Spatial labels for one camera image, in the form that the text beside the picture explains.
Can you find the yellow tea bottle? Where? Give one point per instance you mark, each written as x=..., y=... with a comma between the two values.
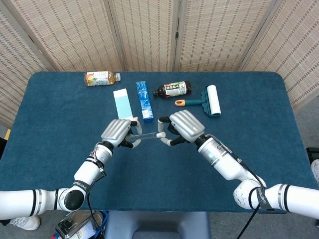
x=99, y=78

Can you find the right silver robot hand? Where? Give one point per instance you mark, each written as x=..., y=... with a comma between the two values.
x=187, y=124

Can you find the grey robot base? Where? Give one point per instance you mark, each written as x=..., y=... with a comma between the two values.
x=157, y=224

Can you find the yellow board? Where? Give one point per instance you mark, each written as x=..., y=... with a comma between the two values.
x=7, y=136

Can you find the clear plastic box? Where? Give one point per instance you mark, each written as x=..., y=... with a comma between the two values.
x=74, y=224

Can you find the blue bin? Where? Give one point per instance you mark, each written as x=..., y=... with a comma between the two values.
x=104, y=219

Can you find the blue table cloth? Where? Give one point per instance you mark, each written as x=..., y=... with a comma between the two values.
x=162, y=174

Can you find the white mesh sneaker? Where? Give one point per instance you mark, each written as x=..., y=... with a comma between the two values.
x=316, y=171

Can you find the clear glass test tube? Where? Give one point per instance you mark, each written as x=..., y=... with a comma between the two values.
x=147, y=135

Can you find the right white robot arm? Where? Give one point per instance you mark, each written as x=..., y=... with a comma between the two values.
x=224, y=164

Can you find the teal lint roller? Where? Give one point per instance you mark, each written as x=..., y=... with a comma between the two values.
x=214, y=99

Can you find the white and pale blue box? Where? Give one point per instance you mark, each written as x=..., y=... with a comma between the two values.
x=122, y=104

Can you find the small white tube cap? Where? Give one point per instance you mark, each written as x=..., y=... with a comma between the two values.
x=160, y=135

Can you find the bamboo screen panel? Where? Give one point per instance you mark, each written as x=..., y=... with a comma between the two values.
x=15, y=74
x=74, y=37
x=147, y=35
x=219, y=35
x=294, y=62

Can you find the black box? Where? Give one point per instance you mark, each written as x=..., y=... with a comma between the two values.
x=312, y=153

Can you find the blue toothpaste box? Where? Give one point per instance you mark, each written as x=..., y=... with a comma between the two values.
x=145, y=102

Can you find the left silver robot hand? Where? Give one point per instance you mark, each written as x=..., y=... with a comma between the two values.
x=115, y=130

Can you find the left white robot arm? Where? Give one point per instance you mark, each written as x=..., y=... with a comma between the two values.
x=84, y=171

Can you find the dark tea bottle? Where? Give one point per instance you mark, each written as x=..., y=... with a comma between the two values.
x=174, y=89

